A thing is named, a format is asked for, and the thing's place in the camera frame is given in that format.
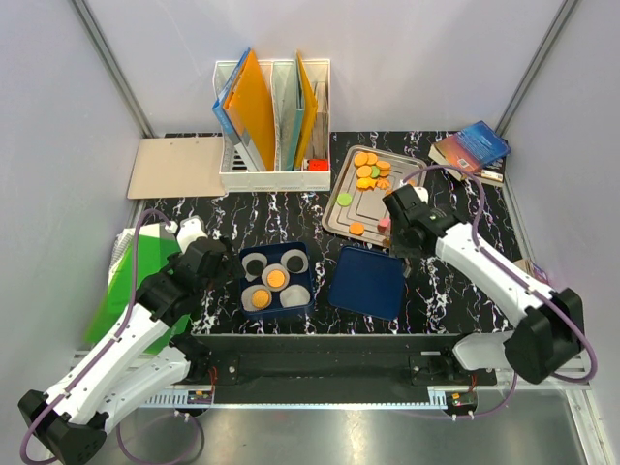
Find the white file organizer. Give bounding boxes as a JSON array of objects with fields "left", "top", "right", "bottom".
[{"left": 219, "top": 59, "right": 331, "bottom": 193}]

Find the blue tin lid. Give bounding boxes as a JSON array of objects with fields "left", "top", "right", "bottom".
[{"left": 328, "top": 246, "right": 405, "bottom": 321}]

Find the green round cookie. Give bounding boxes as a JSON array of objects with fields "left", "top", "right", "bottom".
[{"left": 336, "top": 192, "right": 353, "bottom": 207}]

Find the pink round cookie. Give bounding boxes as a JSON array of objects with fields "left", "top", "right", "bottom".
[{"left": 379, "top": 218, "right": 390, "bottom": 232}]

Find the orange folder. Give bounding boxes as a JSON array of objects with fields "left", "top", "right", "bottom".
[
  {"left": 224, "top": 48, "right": 275, "bottom": 171},
  {"left": 294, "top": 51, "right": 318, "bottom": 170}
]

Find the green folder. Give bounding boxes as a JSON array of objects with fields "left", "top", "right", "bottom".
[{"left": 83, "top": 224, "right": 180, "bottom": 344}]

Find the black marble mat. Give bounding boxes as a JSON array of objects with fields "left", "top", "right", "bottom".
[{"left": 146, "top": 131, "right": 522, "bottom": 335}]

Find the orange folder right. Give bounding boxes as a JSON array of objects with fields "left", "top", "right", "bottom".
[{"left": 294, "top": 51, "right": 318, "bottom": 170}]

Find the orange folder left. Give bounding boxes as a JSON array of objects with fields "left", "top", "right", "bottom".
[{"left": 224, "top": 48, "right": 275, "bottom": 171}]

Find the blue cover book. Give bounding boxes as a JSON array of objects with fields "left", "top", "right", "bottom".
[{"left": 431, "top": 121, "right": 512, "bottom": 175}]

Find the white paper cup top-right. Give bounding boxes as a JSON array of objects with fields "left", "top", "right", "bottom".
[{"left": 281, "top": 249, "right": 309, "bottom": 274}]

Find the white paper cup bottom-right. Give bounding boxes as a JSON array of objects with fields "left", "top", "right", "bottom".
[{"left": 279, "top": 284, "right": 311, "bottom": 308}]

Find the beige clipboard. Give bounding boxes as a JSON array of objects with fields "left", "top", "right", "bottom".
[{"left": 127, "top": 137, "right": 225, "bottom": 200}]

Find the red small box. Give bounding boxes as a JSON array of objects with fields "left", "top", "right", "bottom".
[{"left": 307, "top": 159, "right": 329, "bottom": 171}]

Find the metal baking tray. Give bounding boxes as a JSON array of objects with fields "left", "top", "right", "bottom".
[{"left": 322, "top": 145, "right": 426, "bottom": 247}]

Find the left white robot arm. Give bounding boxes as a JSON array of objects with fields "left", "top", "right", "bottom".
[{"left": 18, "top": 217, "right": 243, "bottom": 464}]

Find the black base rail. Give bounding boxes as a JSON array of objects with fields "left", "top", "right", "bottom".
[{"left": 199, "top": 334, "right": 497, "bottom": 408}]

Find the purple cable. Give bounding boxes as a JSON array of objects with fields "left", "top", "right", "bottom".
[
  {"left": 401, "top": 164, "right": 600, "bottom": 384},
  {"left": 17, "top": 208, "right": 178, "bottom": 464}
]

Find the black round cookie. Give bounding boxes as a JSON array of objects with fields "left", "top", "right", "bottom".
[
  {"left": 247, "top": 260, "right": 264, "bottom": 275},
  {"left": 287, "top": 256, "right": 304, "bottom": 273}
]

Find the blue cookie tin box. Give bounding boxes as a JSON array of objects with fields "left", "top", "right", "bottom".
[{"left": 239, "top": 241, "right": 315, "bottom": 320}]

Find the white paper cup bottom-left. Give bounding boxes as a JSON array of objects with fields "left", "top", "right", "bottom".
[{"left": 241, "top": 285, "right": 272, "bottom": 312}]

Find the purple book at right edge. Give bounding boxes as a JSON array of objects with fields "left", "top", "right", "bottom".
[{"left": 513, "top": 259, "right": 549, "bottom": 284}]

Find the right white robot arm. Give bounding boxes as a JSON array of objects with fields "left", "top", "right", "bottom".
[{"left": 383, "top": 185, "right": 585, "bottom": 385}]

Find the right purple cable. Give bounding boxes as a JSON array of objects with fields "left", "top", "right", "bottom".
[{"left": 401, "top": 164, "right": 600, "bottom": 384}]

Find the white paper cup centre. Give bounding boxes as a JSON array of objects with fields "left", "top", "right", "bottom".
[{"left": 261, "top": 263, "right": 290, "bottom": 292}]

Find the orange round cookie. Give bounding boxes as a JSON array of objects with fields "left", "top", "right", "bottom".
[
  {"left": 266, "top": 269, "right": 287, "bottom": 288},
  {"left": 251, "top": 289, "right": 271, "bottom": 310}
]

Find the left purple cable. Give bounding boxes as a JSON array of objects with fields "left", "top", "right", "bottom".
[{"left": 17, "top": 208, "right": 178, "bottom": 464}]

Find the white paper cup top-left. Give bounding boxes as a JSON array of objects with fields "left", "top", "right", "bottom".
[{"left": 241, "top": 252, "right": 268, "bottom": 282}]

